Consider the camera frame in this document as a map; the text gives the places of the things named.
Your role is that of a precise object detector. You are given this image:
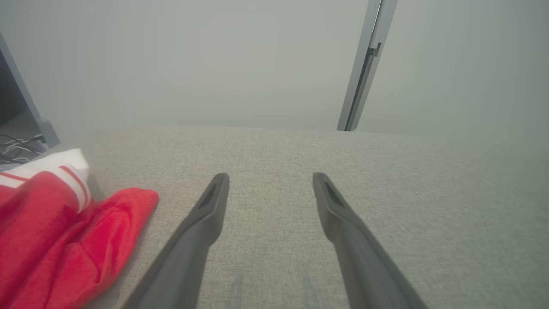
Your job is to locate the bundle of cables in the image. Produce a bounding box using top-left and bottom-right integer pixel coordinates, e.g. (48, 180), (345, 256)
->
(0, 132), (46, 164)

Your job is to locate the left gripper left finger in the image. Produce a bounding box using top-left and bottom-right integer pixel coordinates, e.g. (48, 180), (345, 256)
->
(122, 173), (230, 309)

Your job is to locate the red Bulls basketball jersey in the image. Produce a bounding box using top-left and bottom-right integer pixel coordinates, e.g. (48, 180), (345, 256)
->
(0, 149), (160, 309)

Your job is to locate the grey fabric sofa seat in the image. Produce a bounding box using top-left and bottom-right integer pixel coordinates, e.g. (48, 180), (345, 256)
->
(0, 125), (549, 309)

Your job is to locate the grey partition post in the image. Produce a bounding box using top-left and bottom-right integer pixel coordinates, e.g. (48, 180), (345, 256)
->
(0, 32), (61, 151)
(337, 0), (398, 132)

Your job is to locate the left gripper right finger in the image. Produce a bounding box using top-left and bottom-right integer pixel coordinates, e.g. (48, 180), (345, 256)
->
(312, 173), (429, 309)

